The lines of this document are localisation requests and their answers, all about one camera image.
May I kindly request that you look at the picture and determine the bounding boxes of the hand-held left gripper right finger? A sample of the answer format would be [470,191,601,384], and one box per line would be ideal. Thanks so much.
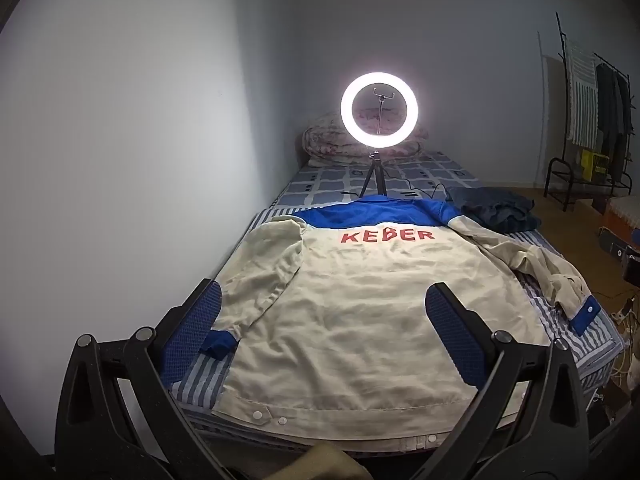
[424,282,591,480]

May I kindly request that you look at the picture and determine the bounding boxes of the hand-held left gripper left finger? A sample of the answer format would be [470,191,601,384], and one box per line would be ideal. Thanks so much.
[54,278,236,480]

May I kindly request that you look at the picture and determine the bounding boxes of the beige and blue jacket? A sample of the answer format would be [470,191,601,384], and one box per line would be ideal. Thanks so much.
[200,197,601,453]

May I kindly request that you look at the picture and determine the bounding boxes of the black clothes rack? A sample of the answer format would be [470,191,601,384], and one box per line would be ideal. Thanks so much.
[555,12,636,211]

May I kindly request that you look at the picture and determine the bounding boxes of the orange box with lace cover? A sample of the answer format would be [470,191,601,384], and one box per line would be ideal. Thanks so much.
[602,195,640,241]

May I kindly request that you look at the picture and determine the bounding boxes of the blue striped blanket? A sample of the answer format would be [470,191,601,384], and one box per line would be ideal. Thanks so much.
[167,207,626,441]

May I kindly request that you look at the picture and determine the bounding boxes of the yellow box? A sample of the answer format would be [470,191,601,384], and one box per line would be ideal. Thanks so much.
[580,150,611,181]

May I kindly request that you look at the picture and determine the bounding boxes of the black metal shoe rack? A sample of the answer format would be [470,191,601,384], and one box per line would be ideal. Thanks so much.
[544,157,633,211]

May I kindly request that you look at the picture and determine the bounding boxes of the dark blue cloth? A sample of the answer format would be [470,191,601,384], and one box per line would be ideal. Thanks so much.
[446,186,543,233]

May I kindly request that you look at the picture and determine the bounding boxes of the dark hanging garment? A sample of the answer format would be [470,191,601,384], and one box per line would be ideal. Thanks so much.
[595,62,633,181]

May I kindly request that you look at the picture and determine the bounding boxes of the striped hanging towel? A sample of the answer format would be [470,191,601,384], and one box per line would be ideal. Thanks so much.
[565,37,600,146]

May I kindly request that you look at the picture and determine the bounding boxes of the beige cloth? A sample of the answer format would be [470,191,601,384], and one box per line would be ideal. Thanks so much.
[270,442,373,480]

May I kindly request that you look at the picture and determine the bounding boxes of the blue checked bed sheet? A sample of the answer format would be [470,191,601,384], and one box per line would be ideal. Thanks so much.
[270,150,481,208]

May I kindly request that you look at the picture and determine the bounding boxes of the black tripod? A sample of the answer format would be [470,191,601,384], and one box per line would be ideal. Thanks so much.
[359,149,390,200]

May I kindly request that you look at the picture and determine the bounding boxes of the floral folded quilt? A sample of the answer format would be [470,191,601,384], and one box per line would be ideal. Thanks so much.
[301,110,430,167]

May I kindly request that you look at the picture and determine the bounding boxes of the phone clamp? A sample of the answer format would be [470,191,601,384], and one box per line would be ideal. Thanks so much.
[372,87,398,136]

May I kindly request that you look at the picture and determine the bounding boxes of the white cables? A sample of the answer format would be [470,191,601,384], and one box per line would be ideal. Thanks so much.
[610,295,640,391]

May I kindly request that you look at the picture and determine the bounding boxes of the black cable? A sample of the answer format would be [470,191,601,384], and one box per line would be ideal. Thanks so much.
[342,182,447,202]

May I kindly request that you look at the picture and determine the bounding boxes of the ring light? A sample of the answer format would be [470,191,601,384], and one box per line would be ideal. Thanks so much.
[340,71,420,150]

